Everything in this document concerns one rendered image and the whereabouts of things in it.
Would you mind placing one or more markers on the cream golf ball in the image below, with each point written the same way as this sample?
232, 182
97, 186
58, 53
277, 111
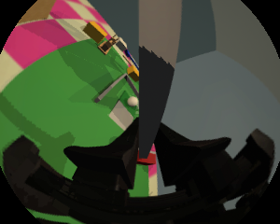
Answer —
132, 102

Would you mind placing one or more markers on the green flat mat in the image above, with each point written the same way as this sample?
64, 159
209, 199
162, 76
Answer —
52, 102

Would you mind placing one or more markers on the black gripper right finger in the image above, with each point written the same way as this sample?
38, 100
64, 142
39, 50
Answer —
177, 153

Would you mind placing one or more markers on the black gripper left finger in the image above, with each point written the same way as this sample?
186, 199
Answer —
117, 158

